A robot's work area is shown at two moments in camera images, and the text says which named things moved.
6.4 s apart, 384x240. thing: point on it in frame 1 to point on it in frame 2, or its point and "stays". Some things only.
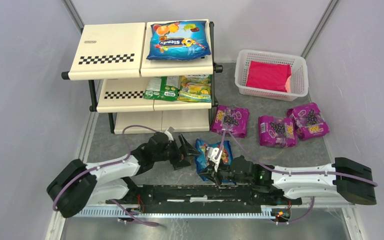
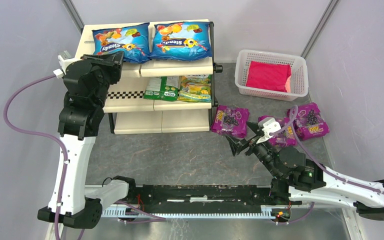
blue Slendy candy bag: (179, 40) stays
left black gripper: (177, 152) to (111, 62)
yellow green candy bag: (195, 88) stays
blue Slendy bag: (202, 160) to (133, 40)
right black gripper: (220, 171) to (248, 144)
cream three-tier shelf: (112, 58) stays
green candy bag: (162, 88) stays
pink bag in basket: (272, 76) stays
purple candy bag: (230, 121) stays
